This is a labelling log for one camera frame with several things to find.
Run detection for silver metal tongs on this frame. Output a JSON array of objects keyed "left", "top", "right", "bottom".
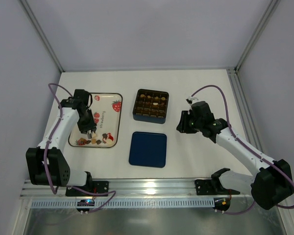
[{"left": 87, "top": 130, "right": 93, "bottom": 139}]

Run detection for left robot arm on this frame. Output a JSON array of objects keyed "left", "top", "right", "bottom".
[{"left": 25, "top": 89, "right": 97, "bottom": 196}]

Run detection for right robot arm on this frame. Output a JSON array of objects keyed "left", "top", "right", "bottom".
[{"left": 176, "top": 99, "right": 294, "bottom": 210}]

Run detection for navy blue chocolate tin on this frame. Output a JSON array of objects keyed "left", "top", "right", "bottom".
[{"left": 132, "top": 89, "right": 169, "bottom": 124}]

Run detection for white strawberry print tray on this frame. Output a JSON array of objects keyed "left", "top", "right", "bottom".
[{"left": 68, "top": 93, "right": 123, "bottom": 148}]

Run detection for navy blue tin lid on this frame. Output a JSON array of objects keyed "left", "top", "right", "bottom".
[{"left": 128, "top": 132, "right": 167, "bottom": 168}]

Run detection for left controller board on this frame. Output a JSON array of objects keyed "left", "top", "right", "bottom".
[{"left": 76, "top": 199, "right": 95, "bottom": 215}]

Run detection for controller board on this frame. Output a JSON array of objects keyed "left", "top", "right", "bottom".
[
  {"left": 76, "top": 199, "right": 95, "bottom": 215},
  {"left": 213, "top": 198, "right": 231, "bottom": 212}
]

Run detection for right controller board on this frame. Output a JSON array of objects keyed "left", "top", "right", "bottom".
[{"left": 213, "top": 198, "right": 231, "bottom": 212}]

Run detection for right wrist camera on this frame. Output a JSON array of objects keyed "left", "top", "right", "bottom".
[{"left": 186, "top": 96, "right": 199, "bottom": 105}]

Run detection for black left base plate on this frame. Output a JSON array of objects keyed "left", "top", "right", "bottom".
[{"left": 65, "top": 180, "right": 109, "bottom": 197}]

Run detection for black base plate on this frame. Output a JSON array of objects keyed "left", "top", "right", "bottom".
[
  {"left": 195, "top": 179, "right": 241, "bottom": 195},
  {"left": 65, "top": 180, "right": 109, "bottom": 197}
]

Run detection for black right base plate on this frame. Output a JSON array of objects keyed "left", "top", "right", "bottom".
[{"left": 195, "top": 179, "right": 241, "bottom": 195}]

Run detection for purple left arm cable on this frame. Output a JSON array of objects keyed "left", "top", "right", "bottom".
[{"left": 45, "top": 83, "right": 117, "bottom": 213}]

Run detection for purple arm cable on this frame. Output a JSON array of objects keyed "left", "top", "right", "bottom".
[
  {"left": 45, "top": 83, "right": 117, "bottom": 213},
  {"left": 192, "top": 84, "right": 294, "bottom": 215}
]

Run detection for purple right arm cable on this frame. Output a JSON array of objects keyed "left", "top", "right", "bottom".
[{"left": 192, "top": 84, "right": 294, "bottom": 215}]

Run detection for aluminium mounting rail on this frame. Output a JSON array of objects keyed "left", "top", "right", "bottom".
[{"left": 19, "top": 177, "right": 248, "bottom": 198}]

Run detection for slotted grey cable duct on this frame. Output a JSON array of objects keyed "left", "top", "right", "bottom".
[{"left": 30, "top": 197, "right": 214, "bottom": 209}]

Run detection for left aluminium frame post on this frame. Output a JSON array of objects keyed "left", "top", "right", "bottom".
[{"left": 18, "top": 0, "right": 65, "bottom": 73}]

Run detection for aluminium frame post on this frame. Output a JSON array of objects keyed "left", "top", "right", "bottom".
[
  {"left": 18, "top": 0, "right": 65, "bottom": 73},
  {"left": 235, "top": 0, "right": 281, "bottom": 73}
]

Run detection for right aluminium frame post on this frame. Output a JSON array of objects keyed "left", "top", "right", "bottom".
[{"left": 235, "top": 0, "right": 281, "bottom": 73}]

